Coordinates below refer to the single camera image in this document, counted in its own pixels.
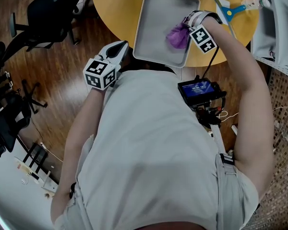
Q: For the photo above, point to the clear plastic water bottle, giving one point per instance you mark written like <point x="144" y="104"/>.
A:
<point x="255" y="3"/>

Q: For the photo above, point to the blue brush with yellow dot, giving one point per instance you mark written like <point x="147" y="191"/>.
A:
<point x="231" y="12"/>

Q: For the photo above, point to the white perforated rail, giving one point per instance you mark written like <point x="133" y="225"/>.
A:
<point x="278" y="66"/>

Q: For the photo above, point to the person's grey shirt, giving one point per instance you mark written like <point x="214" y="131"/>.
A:
<point x="146" y="152"/>

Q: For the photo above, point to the person's left forearm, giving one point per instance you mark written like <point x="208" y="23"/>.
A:
<point x="84" y="118"/>

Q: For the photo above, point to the black mesh office chair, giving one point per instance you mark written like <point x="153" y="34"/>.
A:
<point x="7" y="109"/>

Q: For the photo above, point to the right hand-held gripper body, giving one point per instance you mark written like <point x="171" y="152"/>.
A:
<point x="202" y="38"/>

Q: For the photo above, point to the person's right forearm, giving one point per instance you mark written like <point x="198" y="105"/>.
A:
<point x="240" y="56"/>

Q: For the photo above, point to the black small stand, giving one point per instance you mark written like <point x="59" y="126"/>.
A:
<point x="36" y="155"/>

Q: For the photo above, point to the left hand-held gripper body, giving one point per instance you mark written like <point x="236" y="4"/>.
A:
<point x="99" y="73"/>

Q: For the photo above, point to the white paper sheet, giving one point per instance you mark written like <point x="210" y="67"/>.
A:
<point x="221" y="2"/>

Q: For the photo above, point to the purple cloth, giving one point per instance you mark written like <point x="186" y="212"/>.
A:
<point x="177" y="37"/>

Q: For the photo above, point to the black monitor with blue screen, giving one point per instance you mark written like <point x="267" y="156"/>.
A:
<point x="198" y="90"/>

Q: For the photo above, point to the grey rectangular tray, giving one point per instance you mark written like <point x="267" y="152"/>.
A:
<point x="156" y="15"/>

